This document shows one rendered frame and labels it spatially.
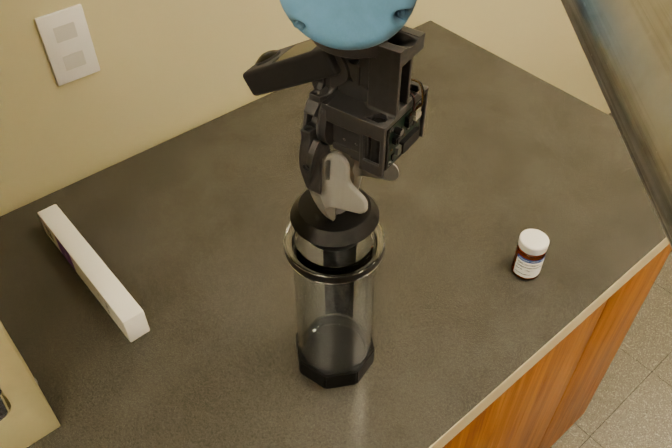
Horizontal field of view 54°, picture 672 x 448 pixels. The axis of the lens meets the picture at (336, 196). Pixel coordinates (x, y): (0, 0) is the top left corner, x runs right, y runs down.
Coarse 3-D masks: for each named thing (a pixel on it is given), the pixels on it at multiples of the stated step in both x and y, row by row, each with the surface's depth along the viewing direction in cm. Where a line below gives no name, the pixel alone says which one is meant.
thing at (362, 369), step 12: (312, 276) 66; (360, 276) 67; (372, 348) 82; (300, 360) 81; (372, 360) 83; (312, 372) 81; (348, 372) 80; (360, 372) 81; (324, 384) 81; (336, 384) 81; (348, 384) 81
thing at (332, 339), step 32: (288, 224) 71; (288, 256) 68; (320, 256) 77; (352, 256) 77; (320, 288) 69; (352, 288) 69; (320, 320) 73; (352, 320) 73; (320, 352) 77; (352, 352) 77
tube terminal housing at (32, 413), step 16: (0, 336) 64; (0, 352) 66; (16, 352) 67; (0, 368) 67; (16, 368) 68; (0, 384) 68; (16, 384) 69; (32, 384) 71; (16, 400) 71; (32, 400) 72; (16, 416) 72; (32, 416) 74; (48, 416) 76; (0, 432) 72; (16, 432) 73; (32, 432) 75; (48, 432) 77
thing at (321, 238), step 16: (304, 192) 68; (304, 208) 66; (336, 208) 65; (368, 208) 66; (304, 224) 65; (320, 224) 64; (336, 224) 64; (352, 224) 64; (368, 224) 65; (320, 240) 64; (336, 240) 64; (352, 240) 64
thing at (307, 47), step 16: (288, 48) 59; (304, 48) 55; (256, 64) 59; (272, 64) 56; (288, 64) 55; (304, 64) 53; (320, 64) 52; (336, 64) 52; (256, 80) 58; (272, 80) 57; (288, 80) 56; (304, 80) 55
